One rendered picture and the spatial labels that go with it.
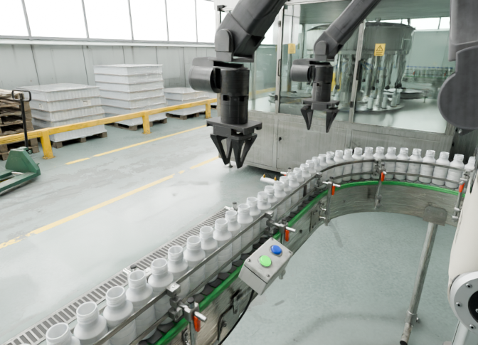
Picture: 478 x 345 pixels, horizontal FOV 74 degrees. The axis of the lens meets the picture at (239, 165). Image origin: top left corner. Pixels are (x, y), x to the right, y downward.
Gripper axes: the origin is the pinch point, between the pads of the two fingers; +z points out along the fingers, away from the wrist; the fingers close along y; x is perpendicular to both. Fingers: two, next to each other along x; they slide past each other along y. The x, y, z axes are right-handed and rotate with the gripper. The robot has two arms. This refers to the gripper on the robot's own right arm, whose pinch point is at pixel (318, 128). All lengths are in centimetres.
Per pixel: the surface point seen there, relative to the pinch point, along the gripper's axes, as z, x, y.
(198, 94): 89, -526, 526
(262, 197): 24.3, 10.8, 13.5
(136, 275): 25, 62, 17
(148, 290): 28, 62, 13
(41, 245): 143, 1, 245
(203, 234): 24.3, 40.5, 14.8
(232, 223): 26.5, 28.1, 13.8
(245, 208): 25.1, 19.6, 14.8
